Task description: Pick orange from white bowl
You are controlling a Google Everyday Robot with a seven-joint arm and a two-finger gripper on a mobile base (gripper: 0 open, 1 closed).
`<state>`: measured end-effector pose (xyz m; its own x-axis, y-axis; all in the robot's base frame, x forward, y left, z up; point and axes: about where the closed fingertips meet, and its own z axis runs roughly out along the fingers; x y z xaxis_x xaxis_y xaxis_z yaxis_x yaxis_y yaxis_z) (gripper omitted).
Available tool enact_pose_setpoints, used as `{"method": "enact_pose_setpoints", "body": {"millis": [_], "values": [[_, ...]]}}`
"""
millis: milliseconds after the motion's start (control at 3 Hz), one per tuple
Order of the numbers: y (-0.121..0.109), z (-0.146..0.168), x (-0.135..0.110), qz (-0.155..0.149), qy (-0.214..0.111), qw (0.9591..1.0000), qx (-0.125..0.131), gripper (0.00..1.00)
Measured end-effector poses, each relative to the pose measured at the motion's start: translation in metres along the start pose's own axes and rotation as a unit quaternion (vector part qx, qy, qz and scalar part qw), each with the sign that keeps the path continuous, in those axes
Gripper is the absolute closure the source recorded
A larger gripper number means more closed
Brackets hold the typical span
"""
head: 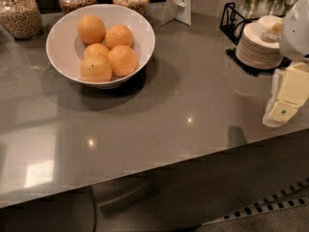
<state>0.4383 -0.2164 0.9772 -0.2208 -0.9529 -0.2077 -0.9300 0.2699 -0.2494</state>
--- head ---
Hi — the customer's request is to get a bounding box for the white cup stack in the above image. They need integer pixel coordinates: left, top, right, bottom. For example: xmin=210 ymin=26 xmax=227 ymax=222
xmin=257 ymin=15 xmax=283 ymax=29

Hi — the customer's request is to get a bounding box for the black white striped floor tape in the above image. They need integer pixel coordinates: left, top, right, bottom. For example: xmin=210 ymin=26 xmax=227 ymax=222
xmin=203 ymin=178 xmax=309 ymax=225

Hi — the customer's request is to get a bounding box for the black wire rack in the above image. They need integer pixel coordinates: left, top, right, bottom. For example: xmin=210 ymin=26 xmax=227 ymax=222
xmin=219 ymin=2 xmax=291 ymax=76

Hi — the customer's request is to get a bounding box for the middle drinking glass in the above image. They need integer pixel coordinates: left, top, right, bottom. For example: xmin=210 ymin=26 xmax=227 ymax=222
xmin=265 ymin=0 xmax=284 ymax=15

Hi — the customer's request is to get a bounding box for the left drinking glass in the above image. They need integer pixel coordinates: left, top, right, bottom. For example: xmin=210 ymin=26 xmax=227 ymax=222
xmin=240 ymin=0 xmax=260 ymax=18

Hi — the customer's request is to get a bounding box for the stack of white plates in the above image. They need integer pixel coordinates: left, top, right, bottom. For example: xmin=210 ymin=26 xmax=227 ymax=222
xmin=236 ymin=22 xmax=283 ymax=70

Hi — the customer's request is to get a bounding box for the large left glass cereal jar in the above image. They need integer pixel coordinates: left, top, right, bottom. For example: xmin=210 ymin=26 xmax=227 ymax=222
xmin=0 ymin=0 xmax=42 ymax=40

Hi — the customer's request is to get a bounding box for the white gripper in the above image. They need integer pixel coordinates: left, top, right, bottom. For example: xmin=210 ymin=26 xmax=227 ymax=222
xmin=263 ymin=0 xmax=309 ymax=128

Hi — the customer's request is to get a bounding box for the orange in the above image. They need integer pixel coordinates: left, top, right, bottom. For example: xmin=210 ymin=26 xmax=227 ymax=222
xmin=80 ymin=56 xmax=112 ymax=82
xmin=108 ymin=45 xmax=138 ymax=77
xmin=104 ymin=24 xmax=134 ymax=49
xmin=77 ymin=14 xmax=106 ymax=44
xmin=84 ymin=43 xmax=110 ymax=59

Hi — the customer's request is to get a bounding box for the white folded sign stand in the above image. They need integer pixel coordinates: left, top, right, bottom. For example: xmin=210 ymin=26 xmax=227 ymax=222
xmin=161 ymin=0 xmax=192 ymax=26

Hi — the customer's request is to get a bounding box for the white ceramic bowl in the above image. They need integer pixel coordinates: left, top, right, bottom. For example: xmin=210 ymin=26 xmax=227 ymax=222
xmin=46 ymin=4 xmax=155 ymax=89

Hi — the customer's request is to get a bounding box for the black floor cable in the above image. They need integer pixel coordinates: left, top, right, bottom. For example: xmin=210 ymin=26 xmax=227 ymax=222
xmin=88 ymin=186 xmax=98 ymax=232

